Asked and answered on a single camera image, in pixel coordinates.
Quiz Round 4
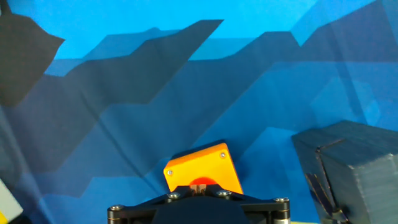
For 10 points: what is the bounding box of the blue mountain print cloth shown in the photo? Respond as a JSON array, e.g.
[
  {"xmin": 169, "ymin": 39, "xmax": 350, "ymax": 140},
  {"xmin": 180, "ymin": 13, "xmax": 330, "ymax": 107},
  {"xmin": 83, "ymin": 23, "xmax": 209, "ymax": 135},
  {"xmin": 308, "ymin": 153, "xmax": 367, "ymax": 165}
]
[{"xmin": 0, "ymin": 0, "xmax": 398, "ymax": 224}]

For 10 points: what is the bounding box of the dark grey printed block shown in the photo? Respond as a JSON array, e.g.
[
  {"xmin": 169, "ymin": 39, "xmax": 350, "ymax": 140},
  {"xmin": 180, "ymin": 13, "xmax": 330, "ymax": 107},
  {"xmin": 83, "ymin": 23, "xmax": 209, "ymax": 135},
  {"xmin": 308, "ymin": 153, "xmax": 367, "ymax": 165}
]
[{"xmin": 291, "ymin": 120, "xmax": 398, "ymax": 224}]

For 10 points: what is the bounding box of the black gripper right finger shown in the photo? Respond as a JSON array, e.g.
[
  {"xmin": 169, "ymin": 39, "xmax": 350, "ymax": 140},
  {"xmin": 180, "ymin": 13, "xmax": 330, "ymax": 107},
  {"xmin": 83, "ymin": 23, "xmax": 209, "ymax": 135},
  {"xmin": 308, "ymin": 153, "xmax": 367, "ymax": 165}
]
[{"xmin": 198, "ymin": 183, "xmax": 291, "ymax": 224}]

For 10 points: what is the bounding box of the orange box red push button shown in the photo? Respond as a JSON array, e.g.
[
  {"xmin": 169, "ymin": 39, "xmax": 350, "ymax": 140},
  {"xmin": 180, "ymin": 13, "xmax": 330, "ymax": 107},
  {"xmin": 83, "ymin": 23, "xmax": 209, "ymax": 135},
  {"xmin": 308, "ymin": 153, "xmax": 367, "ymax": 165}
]
[{"xmin": 163, "ymin": 142, "xmax": 244, "ymax": 195}]

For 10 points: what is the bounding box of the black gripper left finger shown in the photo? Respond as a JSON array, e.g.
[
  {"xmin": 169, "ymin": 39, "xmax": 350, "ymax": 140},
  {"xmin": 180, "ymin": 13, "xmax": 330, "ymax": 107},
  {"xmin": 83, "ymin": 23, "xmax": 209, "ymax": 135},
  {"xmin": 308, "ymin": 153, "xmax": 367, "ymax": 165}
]
[{"xmin": 107, "ymin": 183, "xmax": 200, "ymax": 224}]

